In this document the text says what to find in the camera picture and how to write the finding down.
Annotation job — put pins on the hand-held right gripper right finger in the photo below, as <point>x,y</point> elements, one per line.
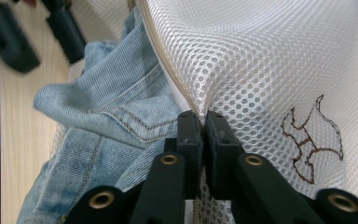
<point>220,149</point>

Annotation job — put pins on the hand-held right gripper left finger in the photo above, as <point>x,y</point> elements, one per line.
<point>189,155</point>

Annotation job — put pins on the light blue denim jeans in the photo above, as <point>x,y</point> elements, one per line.
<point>112,93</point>

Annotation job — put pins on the white mesh laundry bag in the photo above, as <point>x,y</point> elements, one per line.
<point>261,46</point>

